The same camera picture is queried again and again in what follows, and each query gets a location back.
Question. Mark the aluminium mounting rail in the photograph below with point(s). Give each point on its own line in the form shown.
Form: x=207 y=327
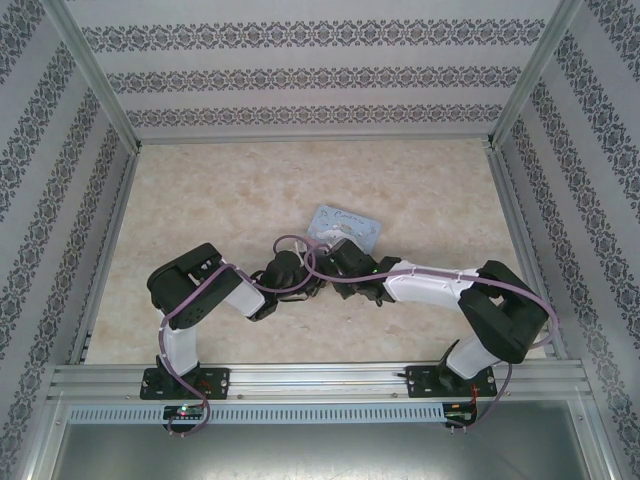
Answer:
x=320 y=382

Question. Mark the grey metal panel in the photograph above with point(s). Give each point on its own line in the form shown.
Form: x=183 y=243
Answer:
x=320 y=452

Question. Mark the aluminium corner post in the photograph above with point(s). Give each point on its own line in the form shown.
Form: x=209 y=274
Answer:
x=530 y=75
x=95 y=75

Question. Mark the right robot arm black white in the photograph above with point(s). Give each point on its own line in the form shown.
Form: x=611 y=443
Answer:
x=500 y=310

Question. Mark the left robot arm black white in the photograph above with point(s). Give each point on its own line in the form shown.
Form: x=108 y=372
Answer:
x=175 y=285

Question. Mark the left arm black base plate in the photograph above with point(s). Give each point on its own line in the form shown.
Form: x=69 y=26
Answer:
x=215 y=382

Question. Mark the light blue cartoon mat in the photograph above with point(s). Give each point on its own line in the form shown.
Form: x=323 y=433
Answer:
x=350 y=222

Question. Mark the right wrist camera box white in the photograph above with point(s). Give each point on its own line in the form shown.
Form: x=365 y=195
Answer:
x=326 y=250

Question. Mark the aluminium side rail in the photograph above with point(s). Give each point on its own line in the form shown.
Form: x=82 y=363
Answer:
x=525 y=240
x=107 y=250

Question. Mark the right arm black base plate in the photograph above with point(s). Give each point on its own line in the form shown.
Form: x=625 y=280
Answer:
x=422 y=382

